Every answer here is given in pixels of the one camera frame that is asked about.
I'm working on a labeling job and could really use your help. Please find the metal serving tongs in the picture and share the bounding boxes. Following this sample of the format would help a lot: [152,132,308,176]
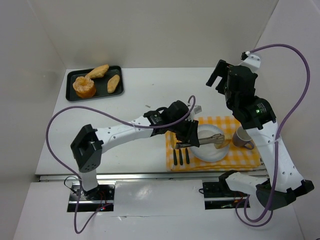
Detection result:
[171,133,225,150]

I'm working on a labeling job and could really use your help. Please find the small oval bread roll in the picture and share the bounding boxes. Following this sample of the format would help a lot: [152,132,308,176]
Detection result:
[107,74,120,94]

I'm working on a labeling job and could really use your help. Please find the orange ring donut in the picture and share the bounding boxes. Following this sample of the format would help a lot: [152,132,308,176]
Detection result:
[214,139,232,149]

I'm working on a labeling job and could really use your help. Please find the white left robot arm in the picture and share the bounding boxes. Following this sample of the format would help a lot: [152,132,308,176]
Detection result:
[70,100,202,200]

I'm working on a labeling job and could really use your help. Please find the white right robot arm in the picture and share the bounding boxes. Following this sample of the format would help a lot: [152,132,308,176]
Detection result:
[206,53,314,211]

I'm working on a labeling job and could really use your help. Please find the long bread roll on tray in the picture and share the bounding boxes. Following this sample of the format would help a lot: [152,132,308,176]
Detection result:
[85,64,110,79]

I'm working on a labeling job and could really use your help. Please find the round orange sugared bread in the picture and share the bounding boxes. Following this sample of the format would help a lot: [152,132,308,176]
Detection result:
[72,76,97,99]

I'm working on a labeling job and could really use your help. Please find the yellow checkered cloth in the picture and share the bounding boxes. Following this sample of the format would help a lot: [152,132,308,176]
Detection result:
[165,116,261,172]

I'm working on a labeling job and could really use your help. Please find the white plate blue rim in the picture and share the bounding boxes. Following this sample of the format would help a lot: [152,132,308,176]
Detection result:
[188,124,229,163]

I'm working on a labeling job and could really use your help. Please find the purple mug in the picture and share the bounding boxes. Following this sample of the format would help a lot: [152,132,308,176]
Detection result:
[232,126,255,150]

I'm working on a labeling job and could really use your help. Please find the black baking tray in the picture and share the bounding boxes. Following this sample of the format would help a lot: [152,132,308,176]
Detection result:
[65,65,125,102]

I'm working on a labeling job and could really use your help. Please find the black handled knife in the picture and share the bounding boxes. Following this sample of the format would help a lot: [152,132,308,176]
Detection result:
[170,132,178,166]

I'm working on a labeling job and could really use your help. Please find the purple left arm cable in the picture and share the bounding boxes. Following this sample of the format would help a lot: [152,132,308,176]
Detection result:
[46,94,197,235]

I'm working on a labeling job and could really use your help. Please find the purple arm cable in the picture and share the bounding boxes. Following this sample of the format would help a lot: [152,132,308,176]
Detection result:
[46,94,197,235]
[234,43,311,228]

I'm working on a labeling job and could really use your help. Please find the gold spoon black handle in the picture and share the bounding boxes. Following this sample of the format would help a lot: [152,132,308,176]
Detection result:
[184,148,190,165]

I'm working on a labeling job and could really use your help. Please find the black handled fork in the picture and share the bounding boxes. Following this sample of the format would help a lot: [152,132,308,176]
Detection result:
[178,148,184,166]

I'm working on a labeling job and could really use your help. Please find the aluminium rail front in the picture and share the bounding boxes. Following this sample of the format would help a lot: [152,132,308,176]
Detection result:
[37,171,226,182]

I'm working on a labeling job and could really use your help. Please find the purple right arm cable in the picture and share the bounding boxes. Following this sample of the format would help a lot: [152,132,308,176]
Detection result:
[234,43,311,228]

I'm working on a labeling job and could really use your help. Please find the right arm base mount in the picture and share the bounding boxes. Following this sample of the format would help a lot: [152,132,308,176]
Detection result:
[198,170,247,210]

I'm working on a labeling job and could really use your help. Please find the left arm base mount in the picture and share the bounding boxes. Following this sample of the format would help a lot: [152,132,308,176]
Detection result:
[63,176,116,213]

